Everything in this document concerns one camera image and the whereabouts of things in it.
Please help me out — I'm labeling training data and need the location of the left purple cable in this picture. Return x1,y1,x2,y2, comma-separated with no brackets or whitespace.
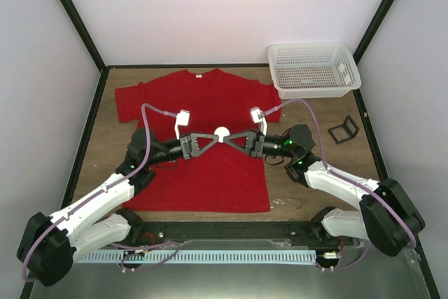
21,103,183,283

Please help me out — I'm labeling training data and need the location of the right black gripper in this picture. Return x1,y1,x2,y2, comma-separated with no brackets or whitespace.
225,129,295,159

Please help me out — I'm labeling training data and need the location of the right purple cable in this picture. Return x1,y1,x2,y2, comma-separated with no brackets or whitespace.
262,98,419,272

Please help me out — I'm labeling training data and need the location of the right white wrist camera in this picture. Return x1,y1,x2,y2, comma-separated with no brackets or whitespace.
250,106,267,135

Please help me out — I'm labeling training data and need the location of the white plastic basket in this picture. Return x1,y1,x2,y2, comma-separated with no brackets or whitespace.
268,43,361,99

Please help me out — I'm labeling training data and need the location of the round gold brooch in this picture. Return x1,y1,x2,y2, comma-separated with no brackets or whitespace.
213,126,230,143

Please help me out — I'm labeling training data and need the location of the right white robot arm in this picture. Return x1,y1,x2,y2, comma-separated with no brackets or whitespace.
223,125,425,256

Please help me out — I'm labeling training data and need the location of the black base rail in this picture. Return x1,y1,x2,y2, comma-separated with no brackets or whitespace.
80,221,421,248

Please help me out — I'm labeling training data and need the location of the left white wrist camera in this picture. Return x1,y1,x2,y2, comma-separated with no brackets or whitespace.
174,109,190,139

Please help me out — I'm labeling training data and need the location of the red t-shirt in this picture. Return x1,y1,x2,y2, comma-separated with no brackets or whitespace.
115,69,281,213

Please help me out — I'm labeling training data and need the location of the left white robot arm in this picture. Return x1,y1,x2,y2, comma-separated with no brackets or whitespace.
17,128,220,286

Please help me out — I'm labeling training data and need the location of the light blue cable duct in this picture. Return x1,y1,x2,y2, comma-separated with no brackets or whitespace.
79,249,316,265

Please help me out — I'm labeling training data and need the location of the purple cable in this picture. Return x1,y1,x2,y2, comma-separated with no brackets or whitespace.
262,98,419,272
21,103,183,283

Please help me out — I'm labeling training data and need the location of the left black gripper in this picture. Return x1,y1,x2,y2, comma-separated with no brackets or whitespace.
147,132,219,167

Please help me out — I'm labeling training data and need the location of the black brooch box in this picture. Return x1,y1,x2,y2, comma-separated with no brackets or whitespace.
328,116,360,145

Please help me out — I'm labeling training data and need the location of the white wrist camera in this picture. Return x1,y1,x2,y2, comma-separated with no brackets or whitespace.
174,109,190,139
250,106,267,135

